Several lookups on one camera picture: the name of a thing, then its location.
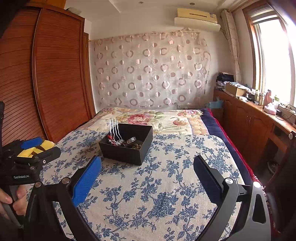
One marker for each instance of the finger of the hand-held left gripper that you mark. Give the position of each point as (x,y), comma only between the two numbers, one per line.
(49,154)
(31,143)

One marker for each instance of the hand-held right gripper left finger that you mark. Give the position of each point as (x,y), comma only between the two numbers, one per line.
(86,180)

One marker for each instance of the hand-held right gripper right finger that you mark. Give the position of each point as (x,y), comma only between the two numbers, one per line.
(208,178)

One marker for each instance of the black jewelry box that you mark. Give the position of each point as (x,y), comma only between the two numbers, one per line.
(124,155)

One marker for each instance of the red hair ornament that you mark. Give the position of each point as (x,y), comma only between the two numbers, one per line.
(111,139)

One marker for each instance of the silver hair fork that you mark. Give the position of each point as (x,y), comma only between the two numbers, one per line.
(113,132)

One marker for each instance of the person's left hand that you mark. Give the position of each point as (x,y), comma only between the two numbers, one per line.
(19,201)

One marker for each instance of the yellow sponge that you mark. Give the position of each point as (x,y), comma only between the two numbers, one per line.
(49,144)

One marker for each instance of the dark blue and red blanket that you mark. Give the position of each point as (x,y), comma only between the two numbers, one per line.
(222,132)

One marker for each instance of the blue floral bedsheet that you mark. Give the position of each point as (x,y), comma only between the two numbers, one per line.
(150,197)

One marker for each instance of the brown wooden wardrobe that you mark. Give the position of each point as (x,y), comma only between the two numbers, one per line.
(57,81)

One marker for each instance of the long wooden cabinet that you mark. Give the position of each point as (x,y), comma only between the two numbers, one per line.
(245,120)

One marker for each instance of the teal bag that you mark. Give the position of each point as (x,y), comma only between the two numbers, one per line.
(216,103)

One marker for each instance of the pink floral blanket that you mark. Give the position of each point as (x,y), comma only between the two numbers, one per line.
(138,118)

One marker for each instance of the cardboard box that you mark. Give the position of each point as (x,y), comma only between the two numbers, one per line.
(235,90)

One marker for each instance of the pink tissue box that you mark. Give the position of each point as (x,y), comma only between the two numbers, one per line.
(270,110)

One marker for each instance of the pile of clothes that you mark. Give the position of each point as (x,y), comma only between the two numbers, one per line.
(224,80)

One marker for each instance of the pink figurine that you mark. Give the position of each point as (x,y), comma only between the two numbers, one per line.
(269,97)

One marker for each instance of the circle-patterned sheer curtain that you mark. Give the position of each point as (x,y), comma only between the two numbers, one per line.
(150,69)

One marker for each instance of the patterned window drape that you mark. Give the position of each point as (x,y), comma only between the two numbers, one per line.
(232,46)

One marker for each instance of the wooden-framed window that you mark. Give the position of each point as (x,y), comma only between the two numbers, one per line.
(272,58)

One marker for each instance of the cream wall air conditioner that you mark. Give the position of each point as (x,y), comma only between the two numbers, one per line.
(196,19)

